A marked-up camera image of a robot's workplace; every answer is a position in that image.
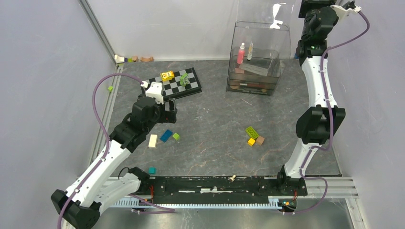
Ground blue block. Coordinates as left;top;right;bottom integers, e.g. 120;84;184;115
160;129;173;143

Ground cream wooden block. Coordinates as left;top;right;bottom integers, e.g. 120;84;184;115
148;134;158;148

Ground clear acrylic makeup organizer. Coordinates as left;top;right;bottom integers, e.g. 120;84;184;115
226;0;296;96

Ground white cream tube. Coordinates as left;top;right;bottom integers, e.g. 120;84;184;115
246;42;254;61

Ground pink bottle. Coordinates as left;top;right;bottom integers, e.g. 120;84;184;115
236;42;245;64

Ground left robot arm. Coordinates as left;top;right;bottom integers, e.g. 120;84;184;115
51;96;178;229

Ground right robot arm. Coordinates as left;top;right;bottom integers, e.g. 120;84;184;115
276;0;346;195

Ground small green cube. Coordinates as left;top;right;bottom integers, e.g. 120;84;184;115
172;133;180;141

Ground black white chessboard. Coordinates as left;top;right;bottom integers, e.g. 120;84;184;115
145;67;202;101

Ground green toy block on chessboard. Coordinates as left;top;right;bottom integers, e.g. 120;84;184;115
180;73;189;87

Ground yellow toy block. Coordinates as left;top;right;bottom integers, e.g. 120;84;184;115
160;71;174;82

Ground teal cube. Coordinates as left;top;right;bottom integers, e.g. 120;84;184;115
148;167;157;175

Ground wooden blocks in corner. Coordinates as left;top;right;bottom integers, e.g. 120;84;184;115
114;54;154;64

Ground yellow cube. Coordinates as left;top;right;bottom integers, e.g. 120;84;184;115
247;138;256;146

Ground green lego brick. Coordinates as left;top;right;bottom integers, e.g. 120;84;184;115
245;126;259;140

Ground white chess pawn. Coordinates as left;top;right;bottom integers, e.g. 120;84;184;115
229;175;236;182

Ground brown wooden cube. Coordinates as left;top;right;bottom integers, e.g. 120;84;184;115
256;136;265;146

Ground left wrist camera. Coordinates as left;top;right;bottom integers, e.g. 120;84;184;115
141;81;164;104

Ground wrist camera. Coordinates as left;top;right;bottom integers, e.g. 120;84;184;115
330;0;362;22
141;81;164;104

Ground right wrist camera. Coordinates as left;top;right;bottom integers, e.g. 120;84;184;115
330;0;362;22

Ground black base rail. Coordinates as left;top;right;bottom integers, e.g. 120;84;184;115
135;176;308;205

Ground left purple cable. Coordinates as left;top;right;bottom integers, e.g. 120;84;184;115
57;73;149;229

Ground purple cable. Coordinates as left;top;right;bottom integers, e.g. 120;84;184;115
57;73;149;229
283;9;371;215

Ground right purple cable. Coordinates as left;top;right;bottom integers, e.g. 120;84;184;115
283;9;371;215

